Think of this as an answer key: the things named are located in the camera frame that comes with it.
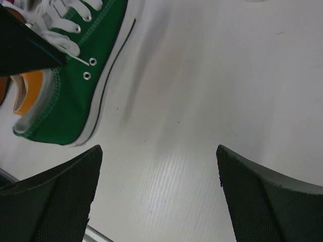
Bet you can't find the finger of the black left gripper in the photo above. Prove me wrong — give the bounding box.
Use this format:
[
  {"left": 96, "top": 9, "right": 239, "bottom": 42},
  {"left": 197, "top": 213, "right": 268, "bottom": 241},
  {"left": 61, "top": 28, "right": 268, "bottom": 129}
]
[{"left": 1, "top": 5, "right": 66, "bottom": 76}]

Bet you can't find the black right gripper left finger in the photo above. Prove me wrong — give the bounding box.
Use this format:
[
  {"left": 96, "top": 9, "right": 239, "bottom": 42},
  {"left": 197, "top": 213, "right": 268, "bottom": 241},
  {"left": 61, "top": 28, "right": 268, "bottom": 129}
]
[{"left": 1, "top": 145, "right": 102, "bottom": 241}]

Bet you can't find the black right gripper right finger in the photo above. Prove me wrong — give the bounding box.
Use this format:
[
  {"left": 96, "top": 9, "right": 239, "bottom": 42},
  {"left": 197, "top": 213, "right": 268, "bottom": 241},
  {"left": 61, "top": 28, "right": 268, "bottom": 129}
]
[{"left": 216, "top": 145, "right": 322, "bottom": 241}]

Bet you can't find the orange sneaker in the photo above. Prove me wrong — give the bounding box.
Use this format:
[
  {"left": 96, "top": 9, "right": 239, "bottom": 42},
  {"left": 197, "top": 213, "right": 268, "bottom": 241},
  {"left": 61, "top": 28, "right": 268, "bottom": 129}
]
[{"left": 1, "top": 1, "right": 43, "bottom": 116}]

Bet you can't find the green sneaker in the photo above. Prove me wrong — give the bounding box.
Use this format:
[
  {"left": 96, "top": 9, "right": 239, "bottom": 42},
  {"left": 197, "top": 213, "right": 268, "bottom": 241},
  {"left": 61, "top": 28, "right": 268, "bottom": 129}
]
[{"left": 13, "top": 1, "right": 141, "bottom": 146}]

